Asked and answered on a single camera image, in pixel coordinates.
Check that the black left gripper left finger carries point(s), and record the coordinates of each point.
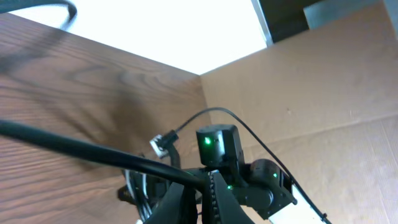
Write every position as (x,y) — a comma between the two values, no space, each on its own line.
(177,207)

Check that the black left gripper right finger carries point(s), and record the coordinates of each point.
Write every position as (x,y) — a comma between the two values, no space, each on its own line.
(219,205)

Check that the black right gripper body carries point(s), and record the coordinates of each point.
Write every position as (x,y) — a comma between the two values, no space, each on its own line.
(143,191)

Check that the brown cardboard side panel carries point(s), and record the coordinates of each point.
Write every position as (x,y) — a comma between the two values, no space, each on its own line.
(325,103)

